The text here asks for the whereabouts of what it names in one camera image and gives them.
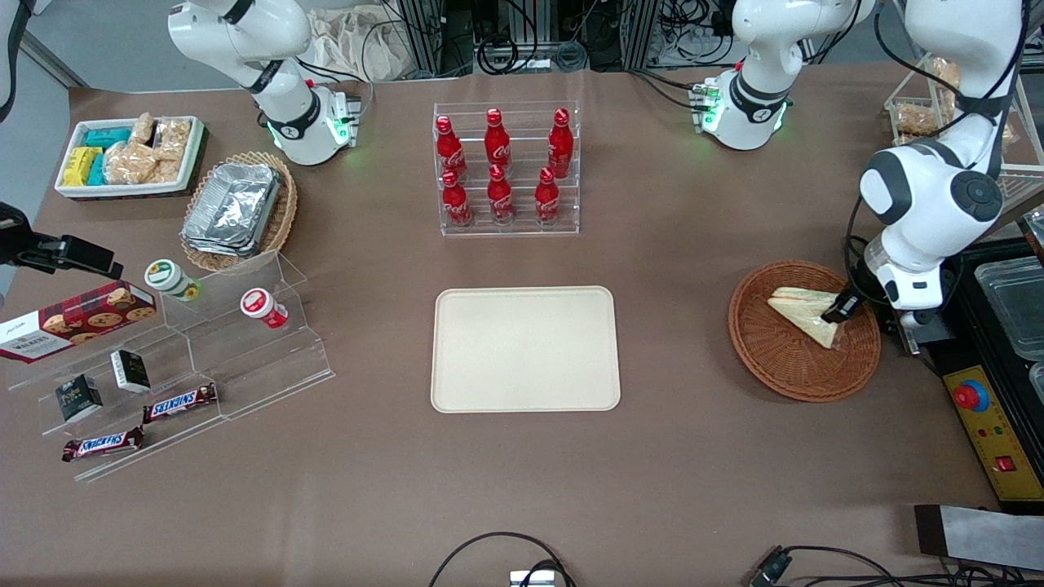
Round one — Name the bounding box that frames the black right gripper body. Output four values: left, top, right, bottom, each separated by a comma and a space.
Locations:
0, 202, 38, 268

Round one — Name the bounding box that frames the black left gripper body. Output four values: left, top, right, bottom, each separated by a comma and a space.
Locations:
853, 263, 890, 309

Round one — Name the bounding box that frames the triangle sandwich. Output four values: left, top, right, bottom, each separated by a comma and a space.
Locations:
767, 286, 849, 350

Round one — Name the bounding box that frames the round brown wicker basket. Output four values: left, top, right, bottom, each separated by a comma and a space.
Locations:
728, 260, 882, 403

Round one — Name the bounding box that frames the oval light wicker basket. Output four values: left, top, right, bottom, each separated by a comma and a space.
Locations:
179, 151, 299, 274

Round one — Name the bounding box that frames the cream plastic tray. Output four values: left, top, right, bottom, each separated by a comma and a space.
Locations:
431, 286, 622, 413

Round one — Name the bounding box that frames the red tartan cookie box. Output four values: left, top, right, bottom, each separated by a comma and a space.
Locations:
0, 280, 157, 364

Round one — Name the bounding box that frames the green lid yogurt cup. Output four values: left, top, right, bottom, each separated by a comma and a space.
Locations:
144, 259, 202, 302

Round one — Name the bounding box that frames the yellow snack pack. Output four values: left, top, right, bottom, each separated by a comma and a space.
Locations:
63, 147, 103, 187

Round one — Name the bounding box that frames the small black white box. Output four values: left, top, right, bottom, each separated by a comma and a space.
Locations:
110, 349, 152, 394

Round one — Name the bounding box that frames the white rectangular snack bin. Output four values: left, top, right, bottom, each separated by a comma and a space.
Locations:
55, 116, 206, 201

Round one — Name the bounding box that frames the stack of foil trays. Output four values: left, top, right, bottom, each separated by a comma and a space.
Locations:
181, 163, 282, 258

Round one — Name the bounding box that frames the brown Snickers bar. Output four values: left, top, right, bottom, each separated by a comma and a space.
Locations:
143, 383, 219, 424
62, 426, 145, 463

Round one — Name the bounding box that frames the red lid yogurt cup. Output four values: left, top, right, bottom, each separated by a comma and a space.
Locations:
240, 288, 289, 329

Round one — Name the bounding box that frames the clear acrylic tiered stand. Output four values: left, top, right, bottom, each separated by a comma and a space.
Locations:
8, 249, 335, 483

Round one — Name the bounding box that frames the black sealing machine yellow panel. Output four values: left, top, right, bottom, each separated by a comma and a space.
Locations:
893, 208, 1044, 514

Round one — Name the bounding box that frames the dark flat plate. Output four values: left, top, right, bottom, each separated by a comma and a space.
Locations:
913, 504, 1044, 572

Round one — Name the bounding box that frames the red cola bottle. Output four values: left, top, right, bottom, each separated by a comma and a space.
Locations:
441, 170, 473, 227
485, 108, 511, 170
535, 167, 561, 225
436, 115, 468, 180
487, 164, 515, 225
548, 108, 574, 179

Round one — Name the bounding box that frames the clear acrylic bottle rack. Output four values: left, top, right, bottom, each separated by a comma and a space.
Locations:
432, 101, 581, 238

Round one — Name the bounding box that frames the beige crumpled cloth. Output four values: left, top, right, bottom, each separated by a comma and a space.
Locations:
306, 8, 409, 82

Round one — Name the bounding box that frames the black machine power cable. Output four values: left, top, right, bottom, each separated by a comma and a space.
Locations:
843, 235, 870, 283

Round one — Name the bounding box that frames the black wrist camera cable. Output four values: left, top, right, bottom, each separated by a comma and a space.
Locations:
844, 0, 1030, 278

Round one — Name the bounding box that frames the grey metal machine handle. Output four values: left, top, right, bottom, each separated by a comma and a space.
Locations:
896, 306, 957, 356

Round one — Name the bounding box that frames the white wire snack rack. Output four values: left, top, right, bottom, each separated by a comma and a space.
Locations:
885, 53, 1044, 217

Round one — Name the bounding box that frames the thin black cable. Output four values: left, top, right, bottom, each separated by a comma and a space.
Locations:
775, 545, 1044, 587

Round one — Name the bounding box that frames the black cable connector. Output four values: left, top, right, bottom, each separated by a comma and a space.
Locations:
750, 548, 792, 587

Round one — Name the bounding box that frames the aluminium frame post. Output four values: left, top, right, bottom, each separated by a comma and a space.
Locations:
624, 0, 657, 70
400, 0, 445, 78

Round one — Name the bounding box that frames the black looped cable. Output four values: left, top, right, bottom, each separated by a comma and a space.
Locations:
428, 532, 576, 587

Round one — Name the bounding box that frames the black cable bundle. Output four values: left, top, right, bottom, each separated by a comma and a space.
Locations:
440, 0, 629, 76

